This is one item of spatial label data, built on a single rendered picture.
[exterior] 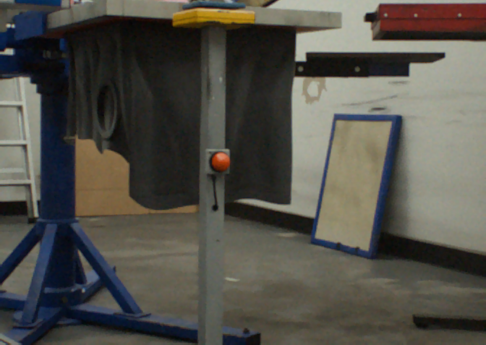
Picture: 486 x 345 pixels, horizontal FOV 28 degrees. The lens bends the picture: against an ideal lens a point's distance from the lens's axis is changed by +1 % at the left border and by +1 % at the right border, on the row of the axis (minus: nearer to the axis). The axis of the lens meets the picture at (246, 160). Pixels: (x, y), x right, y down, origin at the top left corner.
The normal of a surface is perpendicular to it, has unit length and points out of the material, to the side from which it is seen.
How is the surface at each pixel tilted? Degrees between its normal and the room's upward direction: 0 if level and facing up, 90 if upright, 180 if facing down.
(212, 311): 90
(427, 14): 90
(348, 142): 80
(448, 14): 90
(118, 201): 75
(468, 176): 90
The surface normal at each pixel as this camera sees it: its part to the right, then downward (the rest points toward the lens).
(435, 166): -0.90, 0.01
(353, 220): -0.88, -0.20
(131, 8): 0.44, 0.05
